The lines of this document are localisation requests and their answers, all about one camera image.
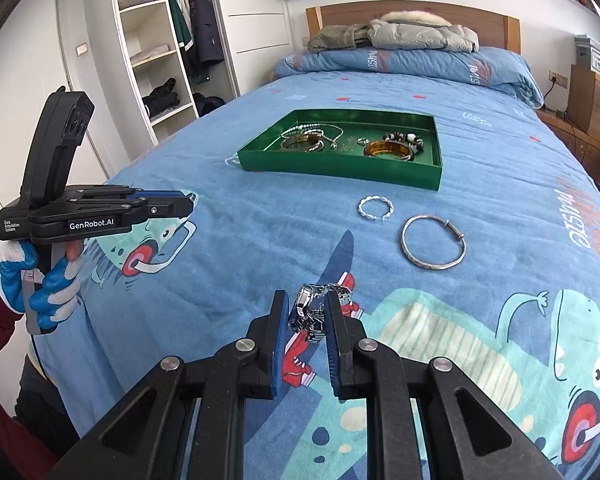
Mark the dark brown bangle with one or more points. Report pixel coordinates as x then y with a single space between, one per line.
300 147

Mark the hanging dark jacket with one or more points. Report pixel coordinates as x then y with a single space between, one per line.
202 25

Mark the folded white clothing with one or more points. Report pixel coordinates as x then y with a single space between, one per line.
152 54

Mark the plain silver bangle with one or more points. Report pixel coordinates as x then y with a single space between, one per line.
407 250

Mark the black backpack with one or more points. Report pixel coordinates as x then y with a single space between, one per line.
207 105

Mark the person's left hand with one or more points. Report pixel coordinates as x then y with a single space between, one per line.
60 295

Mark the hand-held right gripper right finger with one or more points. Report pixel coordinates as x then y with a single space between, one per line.
334 350

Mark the blue printed bedsheet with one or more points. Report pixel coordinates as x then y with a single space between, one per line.
480 160

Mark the grey puffer jacket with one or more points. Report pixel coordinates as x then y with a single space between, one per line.
420 35
490 27

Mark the wooden dresser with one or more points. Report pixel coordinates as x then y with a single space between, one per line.
595 100

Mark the olive fleece jacket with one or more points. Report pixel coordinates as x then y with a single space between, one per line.
335 37

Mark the orange bangle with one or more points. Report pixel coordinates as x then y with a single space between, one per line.
387 155

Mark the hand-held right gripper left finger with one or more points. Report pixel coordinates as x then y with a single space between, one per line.
277 350

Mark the silver wristwatch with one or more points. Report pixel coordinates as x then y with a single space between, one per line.
305 310

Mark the wall socket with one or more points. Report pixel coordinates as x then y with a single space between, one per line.
559 78

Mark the blue pillow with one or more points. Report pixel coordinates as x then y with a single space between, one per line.
420 67

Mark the person's red clothing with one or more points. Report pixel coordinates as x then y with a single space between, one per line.
5 435

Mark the dark cloth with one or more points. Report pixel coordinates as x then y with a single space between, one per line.
45 400

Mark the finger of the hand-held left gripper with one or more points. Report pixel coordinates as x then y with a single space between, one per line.
165 202

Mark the white wardrobe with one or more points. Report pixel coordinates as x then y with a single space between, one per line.
250 20

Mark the white printer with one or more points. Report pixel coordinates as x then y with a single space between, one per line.
597 57

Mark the low wooden nightstand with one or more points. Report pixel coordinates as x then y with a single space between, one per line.
590 155

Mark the green tray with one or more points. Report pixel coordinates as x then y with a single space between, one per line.
340 167

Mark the hanging green white garment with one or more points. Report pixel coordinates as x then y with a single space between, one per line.
180 35

